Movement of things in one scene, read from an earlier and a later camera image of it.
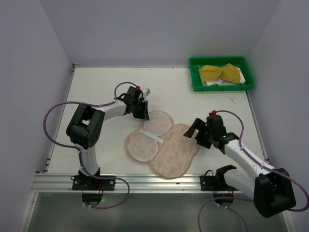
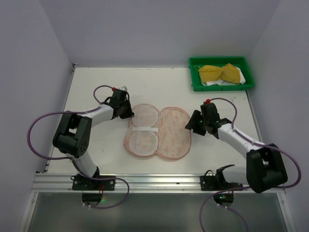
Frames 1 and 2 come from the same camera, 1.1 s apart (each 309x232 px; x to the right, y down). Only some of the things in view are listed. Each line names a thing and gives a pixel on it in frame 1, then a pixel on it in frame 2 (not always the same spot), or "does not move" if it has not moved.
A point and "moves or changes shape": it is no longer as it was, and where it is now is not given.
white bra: [220, 82] does not move
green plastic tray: [241, 62] does not move
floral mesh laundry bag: [171, 150] moves or changes shape
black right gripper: [203, 135] → [196, 123]
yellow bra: [211, 73] does not move
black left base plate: [87, 182] does not move
